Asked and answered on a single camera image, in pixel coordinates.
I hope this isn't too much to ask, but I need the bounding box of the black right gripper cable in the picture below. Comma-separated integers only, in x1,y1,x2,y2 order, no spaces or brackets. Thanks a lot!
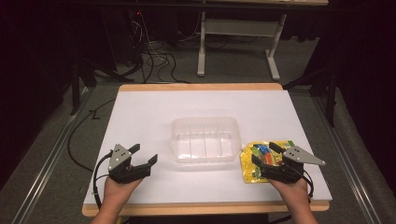
302,169,315,200

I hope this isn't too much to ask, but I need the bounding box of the black tripod stand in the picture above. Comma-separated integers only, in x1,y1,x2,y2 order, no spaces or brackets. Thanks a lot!
68,57,134,117
282,66,340,128

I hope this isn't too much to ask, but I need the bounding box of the person's right hand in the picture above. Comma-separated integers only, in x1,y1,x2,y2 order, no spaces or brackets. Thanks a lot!
267,178,311,208

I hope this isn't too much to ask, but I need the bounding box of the clear plastic container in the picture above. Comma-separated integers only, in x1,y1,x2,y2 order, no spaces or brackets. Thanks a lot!
170,117,243,164

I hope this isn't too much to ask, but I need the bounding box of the person's left hand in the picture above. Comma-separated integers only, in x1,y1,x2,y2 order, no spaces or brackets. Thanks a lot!
103,175,144,207

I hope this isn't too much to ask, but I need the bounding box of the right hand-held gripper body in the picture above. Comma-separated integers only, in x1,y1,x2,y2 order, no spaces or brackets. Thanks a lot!
259,146,327,185

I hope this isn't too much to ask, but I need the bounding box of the yellow snack packet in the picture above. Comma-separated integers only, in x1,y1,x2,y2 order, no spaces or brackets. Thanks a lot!
239,140,296,184

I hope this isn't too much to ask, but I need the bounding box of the white table mat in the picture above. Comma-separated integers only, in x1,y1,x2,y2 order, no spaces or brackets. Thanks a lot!
83,89,333,205

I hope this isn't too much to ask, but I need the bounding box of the tangle of floor cables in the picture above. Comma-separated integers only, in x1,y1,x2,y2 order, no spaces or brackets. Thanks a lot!
124,10,202,84

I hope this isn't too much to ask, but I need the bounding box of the metal floor rail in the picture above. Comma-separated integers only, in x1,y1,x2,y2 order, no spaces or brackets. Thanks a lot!
11,87,93,224
310,92,386,224

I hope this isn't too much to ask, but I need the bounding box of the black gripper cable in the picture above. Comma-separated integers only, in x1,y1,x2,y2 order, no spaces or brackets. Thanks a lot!
302,169,315,200
92,150,114,210

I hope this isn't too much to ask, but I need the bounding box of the black floor cable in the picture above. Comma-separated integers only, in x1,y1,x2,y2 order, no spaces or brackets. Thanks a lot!
67,98,117,173

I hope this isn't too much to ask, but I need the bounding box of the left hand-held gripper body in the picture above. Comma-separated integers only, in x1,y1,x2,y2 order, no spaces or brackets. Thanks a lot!
107,143,152,185

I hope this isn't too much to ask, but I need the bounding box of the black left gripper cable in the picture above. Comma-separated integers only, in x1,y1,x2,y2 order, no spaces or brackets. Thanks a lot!
92,150,114,210

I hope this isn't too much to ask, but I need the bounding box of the white metal table frame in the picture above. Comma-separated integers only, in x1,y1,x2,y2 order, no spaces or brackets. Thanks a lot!
196,11,288,82

